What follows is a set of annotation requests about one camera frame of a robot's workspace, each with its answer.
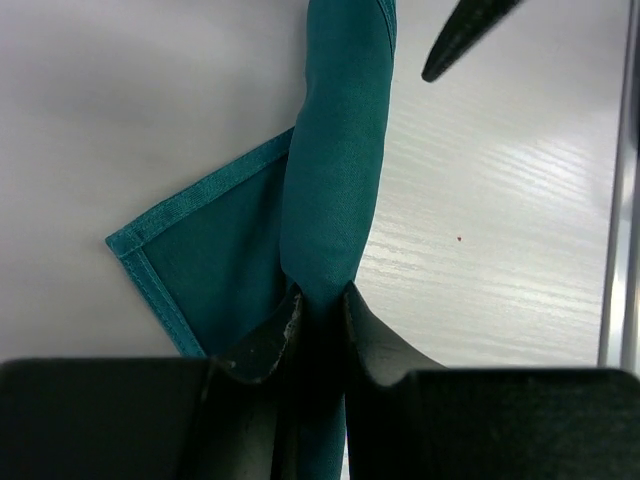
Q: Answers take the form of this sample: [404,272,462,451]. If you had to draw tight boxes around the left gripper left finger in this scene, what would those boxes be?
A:
[1,288,303,479]

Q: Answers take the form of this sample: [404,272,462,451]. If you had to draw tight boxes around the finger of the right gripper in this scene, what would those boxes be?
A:
[421,0,522,83]

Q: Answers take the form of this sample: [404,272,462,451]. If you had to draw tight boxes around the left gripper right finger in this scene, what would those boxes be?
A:
[343,285,639,479]

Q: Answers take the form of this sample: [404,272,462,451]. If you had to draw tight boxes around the teal cloth napkin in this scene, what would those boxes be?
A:
[106,1,397,479]

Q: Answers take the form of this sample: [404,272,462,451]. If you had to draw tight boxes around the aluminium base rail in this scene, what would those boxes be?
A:
[597,1,639,375]

